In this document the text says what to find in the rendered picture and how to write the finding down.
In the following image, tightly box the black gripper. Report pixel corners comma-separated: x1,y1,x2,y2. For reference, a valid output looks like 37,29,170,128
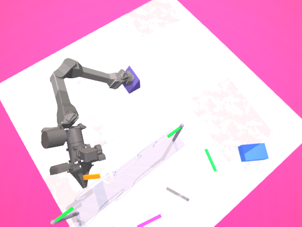
49,142,106,189

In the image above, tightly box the orange handle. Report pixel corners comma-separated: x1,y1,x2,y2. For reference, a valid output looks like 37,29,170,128
83,167,113,184

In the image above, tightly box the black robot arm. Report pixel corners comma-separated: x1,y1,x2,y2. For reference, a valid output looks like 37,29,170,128
41,57,135,162

